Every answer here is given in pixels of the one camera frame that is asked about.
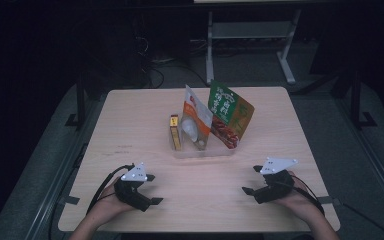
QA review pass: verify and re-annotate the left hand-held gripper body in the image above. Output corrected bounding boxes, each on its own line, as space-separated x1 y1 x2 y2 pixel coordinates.
113 162 153 213

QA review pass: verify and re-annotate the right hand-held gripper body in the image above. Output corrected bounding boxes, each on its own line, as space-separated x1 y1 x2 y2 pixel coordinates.
252 157 299 205

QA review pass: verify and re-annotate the clear plastic container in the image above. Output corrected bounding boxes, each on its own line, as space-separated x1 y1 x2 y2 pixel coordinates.
168 113 241 160

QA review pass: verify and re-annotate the small yellow red box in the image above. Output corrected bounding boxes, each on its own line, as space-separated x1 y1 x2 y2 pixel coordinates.
169 114 182 152

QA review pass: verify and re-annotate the green red food packet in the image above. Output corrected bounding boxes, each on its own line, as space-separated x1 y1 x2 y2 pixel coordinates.
207 79 256 150

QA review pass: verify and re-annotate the clear orange food packet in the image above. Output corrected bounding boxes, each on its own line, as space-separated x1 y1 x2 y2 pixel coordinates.
179 84 214 152

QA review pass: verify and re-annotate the person's left hand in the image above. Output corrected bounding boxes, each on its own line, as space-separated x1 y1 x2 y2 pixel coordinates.
89 176 135 219

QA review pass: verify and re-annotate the person's right hand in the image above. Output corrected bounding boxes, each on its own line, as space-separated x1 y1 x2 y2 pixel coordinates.
273 170 326 219

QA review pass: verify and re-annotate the grey tape strip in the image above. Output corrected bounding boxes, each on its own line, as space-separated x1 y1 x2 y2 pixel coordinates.
319 196 342 206
59 195 81 206

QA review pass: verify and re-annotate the black metal stand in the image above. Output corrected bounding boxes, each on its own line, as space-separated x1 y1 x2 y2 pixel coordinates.
64 71 88 130
348 66 378 130

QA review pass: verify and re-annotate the left hand-held gripper black cable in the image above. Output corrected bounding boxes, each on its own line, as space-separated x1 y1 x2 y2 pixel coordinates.
85 163 136 216

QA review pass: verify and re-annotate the hand-held gripper black cable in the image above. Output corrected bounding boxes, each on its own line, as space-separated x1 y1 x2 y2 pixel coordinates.
85 163 136 216
291 174 327 217

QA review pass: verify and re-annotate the right hand-held gripper black cable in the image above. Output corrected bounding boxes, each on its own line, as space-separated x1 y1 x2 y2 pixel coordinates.
291 174 327 217

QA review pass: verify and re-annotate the black floor cable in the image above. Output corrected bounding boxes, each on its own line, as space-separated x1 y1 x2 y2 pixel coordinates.
146 63 212 90

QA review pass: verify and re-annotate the grey metal desk frame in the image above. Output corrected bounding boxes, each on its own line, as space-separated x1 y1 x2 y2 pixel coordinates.
205 9 303 86

